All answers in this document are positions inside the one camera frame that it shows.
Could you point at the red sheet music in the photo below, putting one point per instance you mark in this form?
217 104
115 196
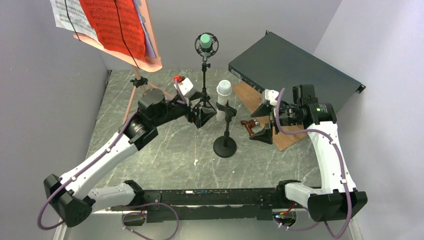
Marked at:
117 26

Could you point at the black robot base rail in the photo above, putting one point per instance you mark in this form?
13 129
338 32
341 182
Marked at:
209 204

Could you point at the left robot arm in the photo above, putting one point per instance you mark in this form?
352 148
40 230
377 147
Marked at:
73 196

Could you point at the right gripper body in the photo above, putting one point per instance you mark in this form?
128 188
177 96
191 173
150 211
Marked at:
286 116

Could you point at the dark rack audio unit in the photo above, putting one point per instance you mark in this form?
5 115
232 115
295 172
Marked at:
274 63

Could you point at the pink music stand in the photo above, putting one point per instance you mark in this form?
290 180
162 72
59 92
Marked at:
153 61

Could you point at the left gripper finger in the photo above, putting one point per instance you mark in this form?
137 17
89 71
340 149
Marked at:
203 115
201 96

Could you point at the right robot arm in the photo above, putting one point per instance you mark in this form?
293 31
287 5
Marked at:
338 197

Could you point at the green condenser microphone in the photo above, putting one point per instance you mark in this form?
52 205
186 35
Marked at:
206 44

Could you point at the black round-base mic stand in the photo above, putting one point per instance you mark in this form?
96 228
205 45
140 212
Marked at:
225 146

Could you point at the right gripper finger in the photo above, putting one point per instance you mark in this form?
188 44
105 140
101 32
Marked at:
264 136
262 111

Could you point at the copper pipe fitting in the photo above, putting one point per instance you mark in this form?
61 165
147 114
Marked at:
248 125

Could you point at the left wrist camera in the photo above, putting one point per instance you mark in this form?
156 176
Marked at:
185 86

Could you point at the black tripod mic stand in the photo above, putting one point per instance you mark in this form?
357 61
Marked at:
204 67

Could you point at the white handheld microphone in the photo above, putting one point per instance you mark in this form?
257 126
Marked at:
224 90

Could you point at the wooden board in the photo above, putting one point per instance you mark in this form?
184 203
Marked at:
251 99

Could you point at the white sheet music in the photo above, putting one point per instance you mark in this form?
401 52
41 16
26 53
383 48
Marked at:
69 15

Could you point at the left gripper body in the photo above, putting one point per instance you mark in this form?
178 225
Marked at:
192 115

